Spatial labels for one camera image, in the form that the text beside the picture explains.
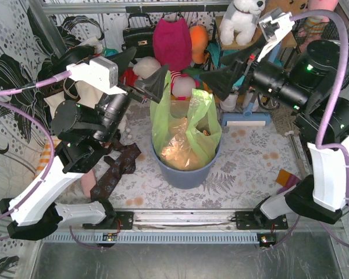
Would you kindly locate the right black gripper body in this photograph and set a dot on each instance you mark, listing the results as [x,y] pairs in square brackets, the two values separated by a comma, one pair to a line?
[244,75]

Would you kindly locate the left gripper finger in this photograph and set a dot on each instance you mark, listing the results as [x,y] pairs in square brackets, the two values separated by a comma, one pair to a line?
[152,88]
[123,59]

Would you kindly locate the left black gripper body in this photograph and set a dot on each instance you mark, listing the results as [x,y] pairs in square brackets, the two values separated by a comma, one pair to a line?
[131,93]

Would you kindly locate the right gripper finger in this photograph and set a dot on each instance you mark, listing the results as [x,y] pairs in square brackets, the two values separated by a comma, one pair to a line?
[241,56]
[219,81]

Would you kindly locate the green plastic trash bag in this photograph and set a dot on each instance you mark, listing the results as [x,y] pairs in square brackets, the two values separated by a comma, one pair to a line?
[185,134]

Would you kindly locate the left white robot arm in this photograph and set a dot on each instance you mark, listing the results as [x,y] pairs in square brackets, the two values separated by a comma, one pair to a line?
[83,133]

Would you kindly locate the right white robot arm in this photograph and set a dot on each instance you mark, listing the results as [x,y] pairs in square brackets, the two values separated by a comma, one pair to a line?
[311,89]

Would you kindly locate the magenta felt bag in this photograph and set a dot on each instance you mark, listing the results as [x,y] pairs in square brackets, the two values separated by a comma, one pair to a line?
[172,44]

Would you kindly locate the cream canvas tote bag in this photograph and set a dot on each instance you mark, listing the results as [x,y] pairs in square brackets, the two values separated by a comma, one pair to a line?
[78,91]

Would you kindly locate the blue trash bin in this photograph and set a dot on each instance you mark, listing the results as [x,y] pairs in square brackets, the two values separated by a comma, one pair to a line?
[185,179]

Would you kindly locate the colourful silk scarf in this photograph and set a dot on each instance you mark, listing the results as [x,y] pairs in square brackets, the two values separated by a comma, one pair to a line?
[109,52]

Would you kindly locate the white fluffy plush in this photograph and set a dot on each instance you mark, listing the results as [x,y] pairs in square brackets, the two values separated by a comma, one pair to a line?
[145,67]

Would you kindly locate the red garment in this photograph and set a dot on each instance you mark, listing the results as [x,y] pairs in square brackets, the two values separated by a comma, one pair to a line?
[128,77]

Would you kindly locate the pink pig plush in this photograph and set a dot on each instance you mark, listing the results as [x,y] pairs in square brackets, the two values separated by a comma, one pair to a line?
[182,85]

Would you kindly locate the black leather handbag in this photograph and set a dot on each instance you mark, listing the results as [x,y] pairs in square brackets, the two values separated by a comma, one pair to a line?
[141,37]

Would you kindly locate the wooden shelf board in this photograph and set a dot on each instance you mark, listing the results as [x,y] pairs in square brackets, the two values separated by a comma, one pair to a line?
[288,41]

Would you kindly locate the white plush dog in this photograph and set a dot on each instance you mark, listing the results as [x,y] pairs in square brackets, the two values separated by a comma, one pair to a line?
[240,21]

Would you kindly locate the black hat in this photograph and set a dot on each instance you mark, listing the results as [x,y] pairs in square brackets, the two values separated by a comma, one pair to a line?
[76,54]

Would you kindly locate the blue floor squeegee head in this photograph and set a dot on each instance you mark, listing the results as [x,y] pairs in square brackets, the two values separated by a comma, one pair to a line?
[240,120]

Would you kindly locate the orange plush toy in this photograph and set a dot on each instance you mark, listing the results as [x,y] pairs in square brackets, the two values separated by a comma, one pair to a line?
[199,40]

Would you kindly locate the brown teddy bear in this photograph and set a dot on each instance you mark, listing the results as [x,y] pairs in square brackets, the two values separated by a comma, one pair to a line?
[295,7]

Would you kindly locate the dark patterned necktie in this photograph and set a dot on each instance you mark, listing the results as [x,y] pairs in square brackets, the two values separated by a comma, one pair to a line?
[124,164]

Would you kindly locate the pink plush toy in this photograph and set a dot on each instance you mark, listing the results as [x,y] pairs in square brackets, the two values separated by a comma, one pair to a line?
[319,21]

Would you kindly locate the orange checkered towel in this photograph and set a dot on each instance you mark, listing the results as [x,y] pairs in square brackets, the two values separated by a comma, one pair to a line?
[44,158]

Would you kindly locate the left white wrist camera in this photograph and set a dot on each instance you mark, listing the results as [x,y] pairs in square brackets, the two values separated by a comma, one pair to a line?
[100,73]

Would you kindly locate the black wire basket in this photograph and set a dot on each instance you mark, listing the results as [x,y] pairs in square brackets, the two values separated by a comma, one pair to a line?
[304,31]

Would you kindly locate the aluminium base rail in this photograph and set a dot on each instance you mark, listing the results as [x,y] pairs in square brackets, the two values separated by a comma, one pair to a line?
[189,219]

